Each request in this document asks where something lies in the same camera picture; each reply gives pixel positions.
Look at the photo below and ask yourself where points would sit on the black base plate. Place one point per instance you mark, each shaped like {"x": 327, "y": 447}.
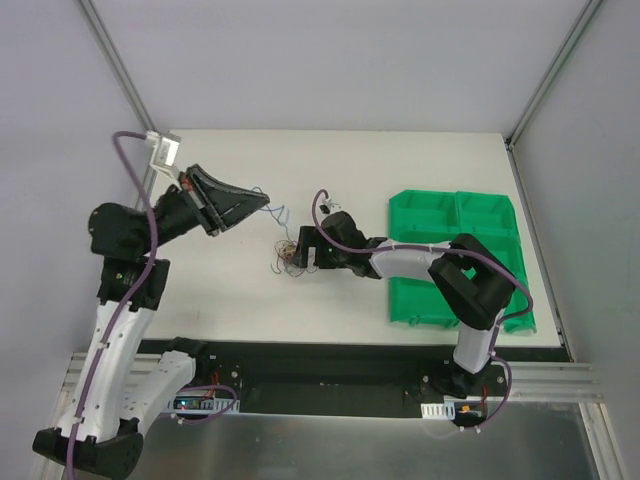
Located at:
{"x": 340, "y": 380}

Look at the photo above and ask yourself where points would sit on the aluminium front rail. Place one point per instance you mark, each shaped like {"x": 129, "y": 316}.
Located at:
{"x": 551, "y": 382}

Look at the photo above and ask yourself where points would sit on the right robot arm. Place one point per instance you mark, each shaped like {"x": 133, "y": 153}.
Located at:
{"x": 475, "y": 285}

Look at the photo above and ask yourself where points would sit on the right aluminium frame post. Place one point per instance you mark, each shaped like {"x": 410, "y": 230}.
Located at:
{"x": 559, "y": 62}

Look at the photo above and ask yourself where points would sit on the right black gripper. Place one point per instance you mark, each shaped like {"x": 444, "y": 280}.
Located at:
{"x": 319, "y": 247}

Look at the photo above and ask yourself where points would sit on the left aluminium frame post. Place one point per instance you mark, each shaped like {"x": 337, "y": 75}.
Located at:
{"x": 114, "y": 61}

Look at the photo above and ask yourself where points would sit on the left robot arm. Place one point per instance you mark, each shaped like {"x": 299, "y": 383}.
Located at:
{"x": 102, "y": 430}

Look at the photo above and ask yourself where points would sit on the green compartment tray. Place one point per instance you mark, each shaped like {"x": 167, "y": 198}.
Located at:
{"x": 420, "y": 216}

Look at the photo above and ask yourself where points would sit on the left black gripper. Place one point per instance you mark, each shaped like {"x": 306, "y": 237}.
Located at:
{"x": 198, "y": 205}

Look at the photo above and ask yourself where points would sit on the aluminium frame post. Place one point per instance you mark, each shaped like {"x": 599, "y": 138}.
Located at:
{"x": 114, "y": 61}
{"x": 559, "y": 62}

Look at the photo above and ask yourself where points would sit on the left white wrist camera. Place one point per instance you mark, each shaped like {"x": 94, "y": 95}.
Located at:
{"x": 163, "y": 156}

